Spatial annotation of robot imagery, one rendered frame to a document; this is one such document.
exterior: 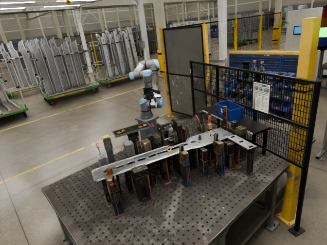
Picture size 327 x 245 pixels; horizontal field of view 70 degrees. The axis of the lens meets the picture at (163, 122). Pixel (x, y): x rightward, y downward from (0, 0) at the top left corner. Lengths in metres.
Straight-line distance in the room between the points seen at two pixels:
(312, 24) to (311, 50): 0.19
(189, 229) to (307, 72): 1.53
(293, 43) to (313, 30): 6.73
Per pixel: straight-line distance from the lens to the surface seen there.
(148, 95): 2.19
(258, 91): 2.56
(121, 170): 2.03
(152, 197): 2.15
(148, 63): 2.62
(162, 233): 1.87
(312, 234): 2.98
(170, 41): 5.13
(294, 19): 8.88
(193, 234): 1.85
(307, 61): 2.23
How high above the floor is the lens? 2.09
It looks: 23 degrees down
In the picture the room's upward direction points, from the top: 7 degrees counter-clockwise
